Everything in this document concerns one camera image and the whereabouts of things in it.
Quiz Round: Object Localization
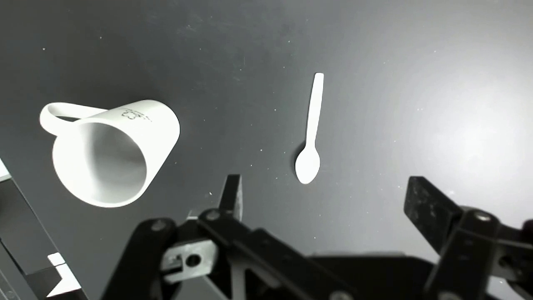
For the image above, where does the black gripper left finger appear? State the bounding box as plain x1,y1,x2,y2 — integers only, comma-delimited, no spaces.
188,173,356,300

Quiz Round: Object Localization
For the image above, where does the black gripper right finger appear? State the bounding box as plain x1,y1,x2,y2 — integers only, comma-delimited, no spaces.
403,175,533,300

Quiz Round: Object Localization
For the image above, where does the white plastic spoon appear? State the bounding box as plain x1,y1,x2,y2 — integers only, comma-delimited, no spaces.
293,72,326,187

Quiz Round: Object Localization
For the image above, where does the white ceramic mug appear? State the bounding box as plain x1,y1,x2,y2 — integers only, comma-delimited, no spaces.
38,98,182,210

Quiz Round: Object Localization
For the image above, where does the black shallow tray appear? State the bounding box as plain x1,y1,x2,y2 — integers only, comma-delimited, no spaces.
0,158,90,300

